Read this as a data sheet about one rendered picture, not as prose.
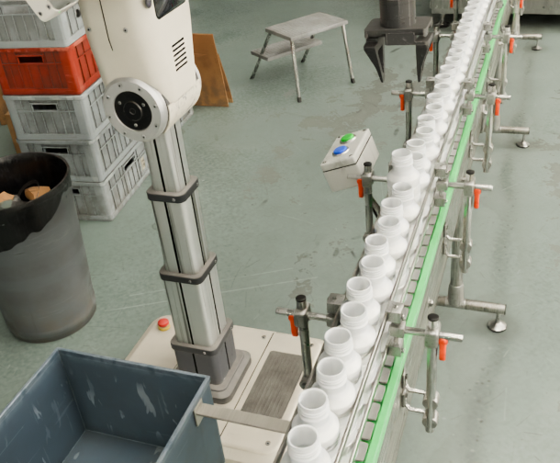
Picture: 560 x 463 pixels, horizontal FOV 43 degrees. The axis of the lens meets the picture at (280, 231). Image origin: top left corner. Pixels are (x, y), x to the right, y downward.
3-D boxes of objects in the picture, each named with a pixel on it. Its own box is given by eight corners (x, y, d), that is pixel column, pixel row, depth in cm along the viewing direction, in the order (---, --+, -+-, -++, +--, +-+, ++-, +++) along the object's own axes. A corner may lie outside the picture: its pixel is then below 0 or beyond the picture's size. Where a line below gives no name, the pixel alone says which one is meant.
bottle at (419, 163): (419, 218, 148) (420, 146, 139) (434, 231, 143) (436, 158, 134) (393, 225, 146) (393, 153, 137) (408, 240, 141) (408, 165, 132)
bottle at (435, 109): (451, 173, 162) (453, 105, 153) (433, 183, 159) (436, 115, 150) (431, 164, 166) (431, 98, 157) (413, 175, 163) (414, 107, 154)
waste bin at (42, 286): (69, 361, 270) (19, 219, 235) (-26, 343, 285) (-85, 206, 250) (128, 288, 305) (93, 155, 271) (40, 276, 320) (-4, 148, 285)
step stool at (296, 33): (303, 61, 520) (298, 3, 498) (355, 82, 476) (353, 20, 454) (249, 78, 500) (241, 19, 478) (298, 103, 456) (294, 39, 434)
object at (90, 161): (102, 183, 341) (91, 141, 329) (27, 180, 351) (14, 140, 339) (150, 128, 390) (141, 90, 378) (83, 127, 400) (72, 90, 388)
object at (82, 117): (93, 141, 329) (81, 95, 317) (14, 140, 338) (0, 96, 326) (141, 89, 378) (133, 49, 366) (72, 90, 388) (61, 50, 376)
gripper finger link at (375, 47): (408, 88, 119) (405, 33, 114) (365, 88, 121) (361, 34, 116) (415, 73, 124) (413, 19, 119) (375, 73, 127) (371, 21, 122)
